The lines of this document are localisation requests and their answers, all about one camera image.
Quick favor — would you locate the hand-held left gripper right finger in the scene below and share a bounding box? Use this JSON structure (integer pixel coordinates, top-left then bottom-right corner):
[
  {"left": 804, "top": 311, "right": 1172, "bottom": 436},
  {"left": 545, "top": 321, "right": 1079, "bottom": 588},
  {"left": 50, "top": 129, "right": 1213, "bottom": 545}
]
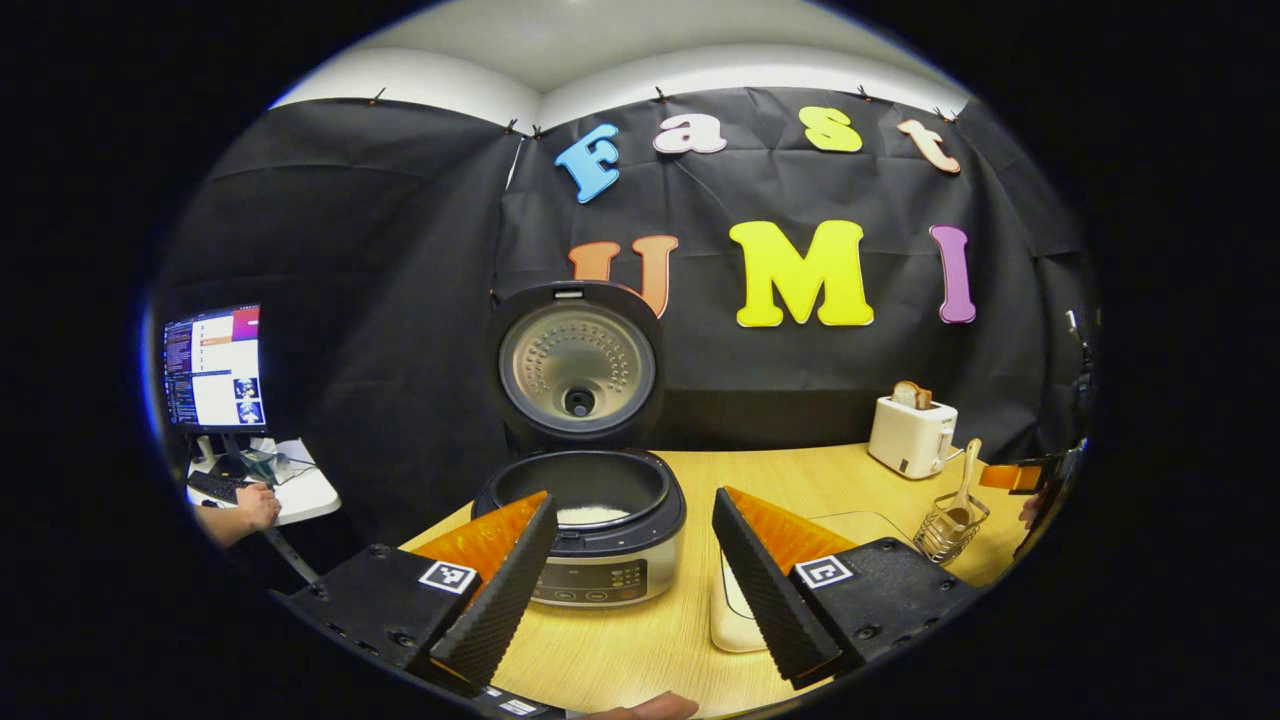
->
[{"left": 711, "top": 487, "right": 981, "bottom": 691}]

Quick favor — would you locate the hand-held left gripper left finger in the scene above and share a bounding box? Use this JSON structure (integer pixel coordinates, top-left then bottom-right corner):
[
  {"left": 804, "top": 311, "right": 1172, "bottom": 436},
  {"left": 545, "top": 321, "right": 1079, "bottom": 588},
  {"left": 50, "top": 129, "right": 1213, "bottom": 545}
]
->
[{"left": 272, "top": 490, "right": 559, "bottom": 698}]

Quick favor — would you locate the wooden spoon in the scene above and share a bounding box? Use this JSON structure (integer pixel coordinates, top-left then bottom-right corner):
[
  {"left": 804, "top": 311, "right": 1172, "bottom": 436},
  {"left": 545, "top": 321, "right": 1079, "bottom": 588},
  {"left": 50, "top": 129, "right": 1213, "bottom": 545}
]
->
[{"left": 945, "top": 438, "right": 983, "bottom": 526}]

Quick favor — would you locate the wire chopstick holder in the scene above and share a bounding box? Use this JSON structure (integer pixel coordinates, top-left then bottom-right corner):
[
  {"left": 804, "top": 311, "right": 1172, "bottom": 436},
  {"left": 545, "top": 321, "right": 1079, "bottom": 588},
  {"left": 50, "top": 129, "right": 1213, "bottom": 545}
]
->
[{"left": 913, "top": 492, "right": 991, "bottom": 566}]

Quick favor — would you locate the black silver rice cooker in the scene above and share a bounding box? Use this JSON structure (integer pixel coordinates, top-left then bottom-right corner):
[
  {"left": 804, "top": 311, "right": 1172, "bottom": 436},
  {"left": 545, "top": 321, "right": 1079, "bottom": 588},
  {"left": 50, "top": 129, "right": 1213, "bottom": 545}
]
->
[{"left": 470, "top": 281, "right": 688, "bottom": 609}]

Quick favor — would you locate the white toaster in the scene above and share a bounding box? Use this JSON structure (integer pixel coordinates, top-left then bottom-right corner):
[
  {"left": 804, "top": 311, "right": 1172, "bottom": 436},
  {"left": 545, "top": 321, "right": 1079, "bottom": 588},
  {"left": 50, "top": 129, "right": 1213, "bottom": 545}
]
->
[{"left": 868, "top": 395, "right": 959, "bottom": 480}]

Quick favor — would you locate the clear plastic container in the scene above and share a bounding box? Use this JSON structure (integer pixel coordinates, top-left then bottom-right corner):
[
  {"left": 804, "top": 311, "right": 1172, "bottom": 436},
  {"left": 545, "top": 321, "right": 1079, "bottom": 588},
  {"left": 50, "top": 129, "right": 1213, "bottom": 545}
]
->
[{"left": 709, "top": 510, "right": 913, "bottom": 654}]

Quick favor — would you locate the white side table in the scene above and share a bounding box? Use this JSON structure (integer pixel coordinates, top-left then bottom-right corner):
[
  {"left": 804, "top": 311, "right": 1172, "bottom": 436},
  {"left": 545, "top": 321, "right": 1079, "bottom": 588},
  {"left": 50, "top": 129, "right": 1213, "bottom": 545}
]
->
[{"left": 187, "top": 437, "right": 342, "bottom": 528}]

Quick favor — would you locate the black keyboard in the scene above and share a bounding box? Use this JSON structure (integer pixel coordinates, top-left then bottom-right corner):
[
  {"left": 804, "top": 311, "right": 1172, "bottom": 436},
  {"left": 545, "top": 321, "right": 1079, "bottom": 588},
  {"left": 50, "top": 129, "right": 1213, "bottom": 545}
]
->
[{"left": 187, "top": 470, "right": 251, "bottom": 504}]

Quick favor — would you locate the black backdrop cloth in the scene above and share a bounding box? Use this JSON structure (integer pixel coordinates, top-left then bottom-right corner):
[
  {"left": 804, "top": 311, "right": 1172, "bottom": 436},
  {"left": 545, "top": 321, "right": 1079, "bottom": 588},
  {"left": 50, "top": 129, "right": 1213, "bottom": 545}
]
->
[{"left": 150, "top": 88, "right": 1099, "bottom": 591}]

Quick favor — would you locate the computer monitor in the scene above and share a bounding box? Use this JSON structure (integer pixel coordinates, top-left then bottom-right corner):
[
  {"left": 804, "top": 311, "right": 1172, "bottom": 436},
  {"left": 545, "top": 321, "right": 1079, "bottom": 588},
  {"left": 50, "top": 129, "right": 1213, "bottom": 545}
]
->
[{"left": 160, "top": 303, "right": 269, "bottom": 435}]

